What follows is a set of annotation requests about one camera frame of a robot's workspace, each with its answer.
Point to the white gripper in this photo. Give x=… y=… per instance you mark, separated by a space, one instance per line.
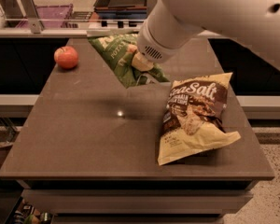
x=151 y=46

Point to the green jalapeno chip bag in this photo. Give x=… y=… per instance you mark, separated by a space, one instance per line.
x=113 y=50

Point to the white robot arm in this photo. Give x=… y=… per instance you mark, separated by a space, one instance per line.
x=254 y=24

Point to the red apple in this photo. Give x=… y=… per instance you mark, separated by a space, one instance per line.
x=66 y=57

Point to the yellow sea salt chip bag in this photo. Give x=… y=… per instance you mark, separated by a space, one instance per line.
x=192 y=119

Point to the purple plastic crate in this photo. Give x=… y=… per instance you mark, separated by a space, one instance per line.
x=54 y=16

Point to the brown table drawer base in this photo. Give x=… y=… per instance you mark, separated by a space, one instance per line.
x=138 y=206

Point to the middle metal rail bracket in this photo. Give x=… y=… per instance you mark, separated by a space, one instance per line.
x=150 y=5

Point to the metal rail bracket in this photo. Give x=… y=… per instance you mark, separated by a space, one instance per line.
x=35 y=24
x=150 y=5

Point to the left metal rail bracket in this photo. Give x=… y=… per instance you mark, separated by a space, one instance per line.
x=35 y=24

